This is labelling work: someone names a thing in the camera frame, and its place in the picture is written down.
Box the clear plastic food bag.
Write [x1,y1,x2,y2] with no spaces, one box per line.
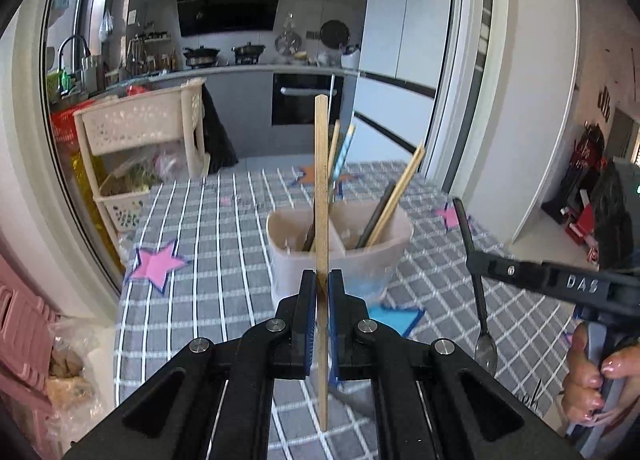
[47,317,117,441]

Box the blue patterned chopstick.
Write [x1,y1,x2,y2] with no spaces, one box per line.
[332,124,357,203]

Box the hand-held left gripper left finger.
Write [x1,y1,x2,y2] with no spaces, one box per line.
[62,267,318,460]

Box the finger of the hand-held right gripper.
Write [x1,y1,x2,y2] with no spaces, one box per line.
[466,249,556,292]

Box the white refrigerator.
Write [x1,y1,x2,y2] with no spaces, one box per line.
[350,0,468,176]

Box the black built-in oven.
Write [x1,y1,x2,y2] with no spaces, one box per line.
[271,73,346,127]

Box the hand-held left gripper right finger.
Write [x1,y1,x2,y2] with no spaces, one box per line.
[329,267,583,460]

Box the beige plastic utensil holder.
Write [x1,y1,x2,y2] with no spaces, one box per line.
[266,200,415,310]

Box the black round hanging pan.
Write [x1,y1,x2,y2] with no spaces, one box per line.
[320,19,351,47]

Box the person's right hand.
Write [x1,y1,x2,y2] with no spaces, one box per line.
[560,324,640,427]

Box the kitchen faucet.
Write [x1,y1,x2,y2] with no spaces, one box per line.
[56,35,91,91]

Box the beige plastic storage cart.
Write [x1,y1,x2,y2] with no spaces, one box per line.
[74,78,211,233]

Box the dark wall ornament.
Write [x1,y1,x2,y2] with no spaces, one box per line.
[597,85,613,123]

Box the light wooden chopstick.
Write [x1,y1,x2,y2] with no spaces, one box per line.
[314,94,332,432]

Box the round metal steamer rack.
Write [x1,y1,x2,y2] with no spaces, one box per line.
[274,30,302,55]

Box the green basket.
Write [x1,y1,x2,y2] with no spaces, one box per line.
[47,71,76,101]

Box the black range hood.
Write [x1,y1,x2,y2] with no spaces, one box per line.
[175,0,284,38]

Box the pink plastic chair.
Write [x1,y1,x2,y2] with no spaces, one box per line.
[0,255,61,441]

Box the black handled spoon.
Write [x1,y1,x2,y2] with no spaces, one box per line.
[452,197,499,375]

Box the black wok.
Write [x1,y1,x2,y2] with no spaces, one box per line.
[182,46,221,66]

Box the red decoration pile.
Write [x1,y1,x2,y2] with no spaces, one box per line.
[542,123,608,261]

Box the dark chopstick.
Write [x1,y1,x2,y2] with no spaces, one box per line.
[355,181,397,249]

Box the grey checked star tablecloth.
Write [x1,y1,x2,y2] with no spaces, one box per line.
[115,160,581,460]

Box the black lidded pot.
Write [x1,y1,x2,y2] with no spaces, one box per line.
[231,42,267,64]

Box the black cloth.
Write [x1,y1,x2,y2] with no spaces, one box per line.
[200,85,240,173]

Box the red basket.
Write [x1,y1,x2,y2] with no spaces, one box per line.
[50,100,96,143]

